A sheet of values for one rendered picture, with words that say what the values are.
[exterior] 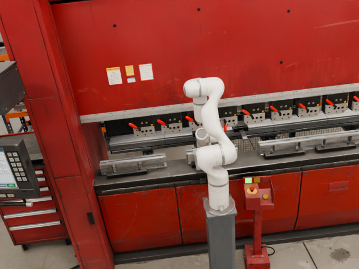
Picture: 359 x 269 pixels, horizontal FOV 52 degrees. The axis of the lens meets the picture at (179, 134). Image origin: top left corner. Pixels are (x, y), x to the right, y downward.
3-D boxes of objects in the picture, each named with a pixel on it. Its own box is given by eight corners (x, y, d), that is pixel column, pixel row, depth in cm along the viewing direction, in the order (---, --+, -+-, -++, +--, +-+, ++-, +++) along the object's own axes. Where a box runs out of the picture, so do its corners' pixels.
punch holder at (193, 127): (189, 131, 265) (187, 111, 257) (188, 126, 272) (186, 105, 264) (210, 129, 265) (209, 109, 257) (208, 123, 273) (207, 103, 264)
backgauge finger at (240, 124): (237, 142, 282) (237, 136, 279) (231, 126, 304) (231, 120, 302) (253, 140, 282) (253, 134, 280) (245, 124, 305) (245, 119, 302)
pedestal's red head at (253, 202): (245, 210, 263) (245, 190, 254) (243, 196, 277) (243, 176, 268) (273, 209, 262) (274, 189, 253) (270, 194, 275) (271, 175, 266)
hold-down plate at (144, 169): (107, 179, 275) (107, 175, 274) (108, 174, 280) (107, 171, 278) (147, 174, 276) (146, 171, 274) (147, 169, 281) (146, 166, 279)
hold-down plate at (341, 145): (317, 152, 279) (318, 149, 278) (314, 149, 284) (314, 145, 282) (356, 148, 280) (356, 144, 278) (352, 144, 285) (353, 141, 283)
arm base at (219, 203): (238, 213, 213) (238, 188, 204) (206, 218, 212) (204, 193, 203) (231, 192, 230) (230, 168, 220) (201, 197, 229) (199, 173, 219)
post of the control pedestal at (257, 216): (254, 255, 295) (255, 205, 267) (252, 250, 299) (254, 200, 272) (260, 255, 294) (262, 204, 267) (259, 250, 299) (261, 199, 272)
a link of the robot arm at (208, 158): (231, 185, 207) (230, 150, 195) (199, 191, 205) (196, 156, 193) (225, 173, 217) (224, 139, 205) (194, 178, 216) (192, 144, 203)
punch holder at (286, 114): (271, 121, 266) (272, 101, 258) (267, 116, 274) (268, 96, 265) (291, 119, 267) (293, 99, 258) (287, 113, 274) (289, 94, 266)
